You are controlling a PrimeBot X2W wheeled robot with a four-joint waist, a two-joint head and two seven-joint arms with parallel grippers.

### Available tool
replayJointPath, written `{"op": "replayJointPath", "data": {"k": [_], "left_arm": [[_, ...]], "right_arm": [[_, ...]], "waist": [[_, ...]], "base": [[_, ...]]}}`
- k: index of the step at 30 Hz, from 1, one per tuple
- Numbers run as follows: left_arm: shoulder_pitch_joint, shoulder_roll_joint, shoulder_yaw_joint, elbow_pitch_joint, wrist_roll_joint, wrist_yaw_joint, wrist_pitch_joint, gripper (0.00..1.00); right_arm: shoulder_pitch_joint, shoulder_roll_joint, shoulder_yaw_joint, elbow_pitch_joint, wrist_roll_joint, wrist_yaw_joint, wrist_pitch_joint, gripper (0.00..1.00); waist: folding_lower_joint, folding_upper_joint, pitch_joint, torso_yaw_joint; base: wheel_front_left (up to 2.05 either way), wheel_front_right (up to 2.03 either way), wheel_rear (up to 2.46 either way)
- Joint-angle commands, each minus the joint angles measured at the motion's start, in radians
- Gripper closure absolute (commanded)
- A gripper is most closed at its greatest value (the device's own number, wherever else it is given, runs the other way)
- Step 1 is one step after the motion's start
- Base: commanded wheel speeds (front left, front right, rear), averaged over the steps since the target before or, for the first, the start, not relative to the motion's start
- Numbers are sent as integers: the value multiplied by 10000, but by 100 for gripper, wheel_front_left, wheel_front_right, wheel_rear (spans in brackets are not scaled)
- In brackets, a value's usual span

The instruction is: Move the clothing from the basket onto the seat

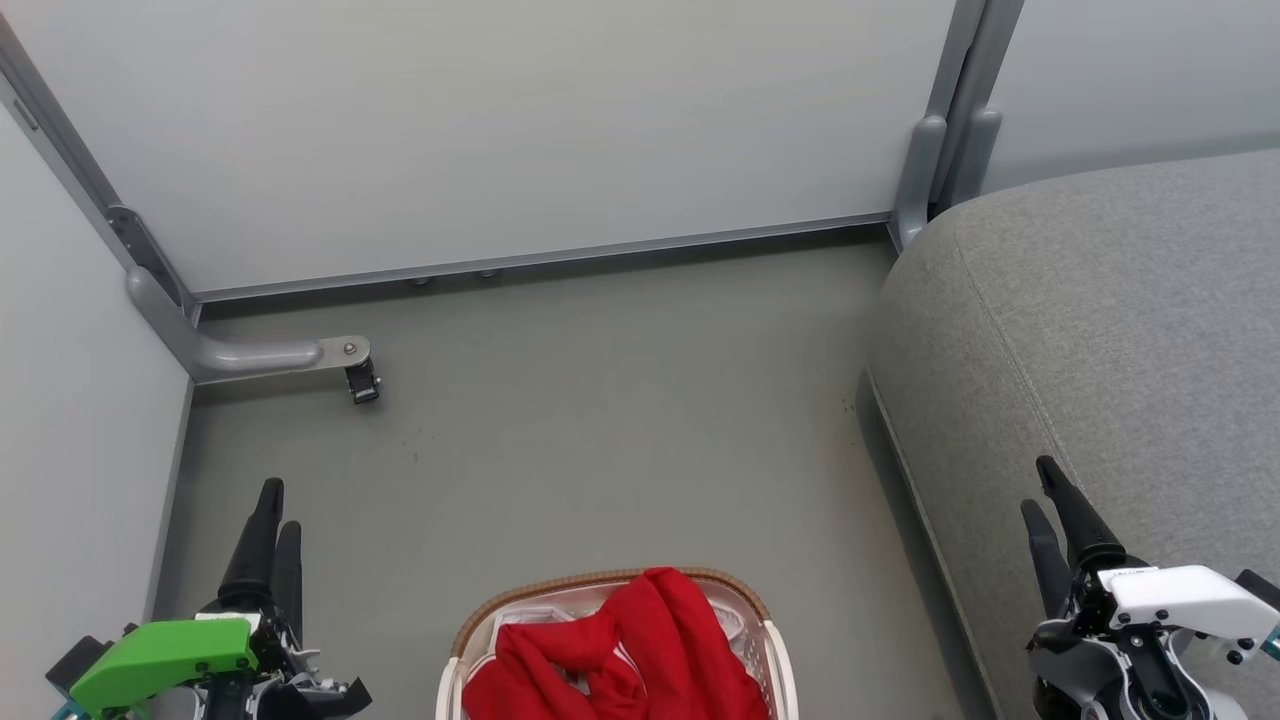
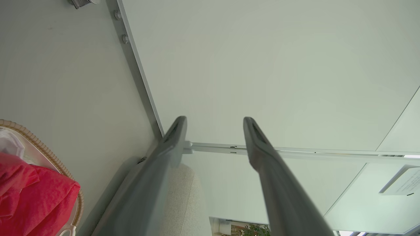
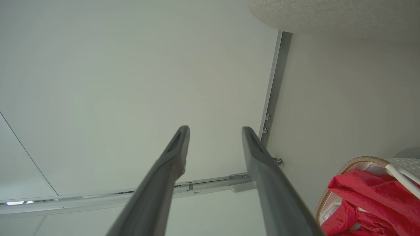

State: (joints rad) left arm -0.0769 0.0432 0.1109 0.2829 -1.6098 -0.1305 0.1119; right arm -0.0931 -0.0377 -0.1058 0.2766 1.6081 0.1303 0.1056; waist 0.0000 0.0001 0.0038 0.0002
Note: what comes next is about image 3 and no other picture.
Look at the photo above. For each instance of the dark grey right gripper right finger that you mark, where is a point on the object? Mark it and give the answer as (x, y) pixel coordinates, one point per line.
(272, 196)

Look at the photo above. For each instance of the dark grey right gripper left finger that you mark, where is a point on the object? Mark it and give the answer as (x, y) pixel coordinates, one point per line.
(154, 196)

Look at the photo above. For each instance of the red garment with white stripes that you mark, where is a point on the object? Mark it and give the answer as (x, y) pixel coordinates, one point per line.
(370, 196)

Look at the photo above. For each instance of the grey fabric sofa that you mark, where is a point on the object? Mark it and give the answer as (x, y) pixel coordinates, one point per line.
(328, 13)

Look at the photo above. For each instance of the dark metal hinge plate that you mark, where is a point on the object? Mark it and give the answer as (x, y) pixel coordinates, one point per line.
(240, 176)

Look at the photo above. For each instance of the white basket liner bag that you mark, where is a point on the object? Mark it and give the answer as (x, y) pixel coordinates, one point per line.
(332, 202)

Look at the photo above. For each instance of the white partition side panel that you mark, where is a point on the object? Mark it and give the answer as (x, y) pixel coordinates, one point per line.
(213, 218)

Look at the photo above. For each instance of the white laundry basket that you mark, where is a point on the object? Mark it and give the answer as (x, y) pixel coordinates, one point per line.
(405, 167)

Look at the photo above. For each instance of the grey partition bottom rail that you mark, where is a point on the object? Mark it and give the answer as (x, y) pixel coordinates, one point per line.
(277, 75)

